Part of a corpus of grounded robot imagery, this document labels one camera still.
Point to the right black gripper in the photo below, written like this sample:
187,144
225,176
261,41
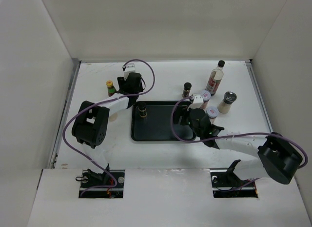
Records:
181,111

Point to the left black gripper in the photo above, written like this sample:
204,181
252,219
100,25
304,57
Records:
123,82

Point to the black-capped pepper jar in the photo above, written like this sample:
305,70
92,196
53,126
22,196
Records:
186,89

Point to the tall clear vinegar bottle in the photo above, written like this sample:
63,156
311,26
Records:
215,78

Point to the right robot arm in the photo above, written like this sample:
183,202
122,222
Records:
273,156

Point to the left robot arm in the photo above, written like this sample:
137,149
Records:
91,126

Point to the white-lidded chili jar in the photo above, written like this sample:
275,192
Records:
212,113

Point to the small black-capped spice jar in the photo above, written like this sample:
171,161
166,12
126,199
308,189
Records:
142,109

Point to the red chili sauce bottle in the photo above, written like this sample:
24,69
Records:
110,88

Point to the white-lidded spice jar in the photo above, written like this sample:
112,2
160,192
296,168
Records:
206,97

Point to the clear salt grinder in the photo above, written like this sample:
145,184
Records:
228,99

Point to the black plastic tray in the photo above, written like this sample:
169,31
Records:
156,126

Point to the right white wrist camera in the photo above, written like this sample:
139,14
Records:
196,101

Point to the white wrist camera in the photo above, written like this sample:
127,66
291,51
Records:
127,69
196,101

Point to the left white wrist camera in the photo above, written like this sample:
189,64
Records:
127,69

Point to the aluminium table edge rail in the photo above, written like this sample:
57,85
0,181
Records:
56,144

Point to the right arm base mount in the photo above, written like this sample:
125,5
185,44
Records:
225,184

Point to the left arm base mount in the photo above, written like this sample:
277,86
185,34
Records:
101,185

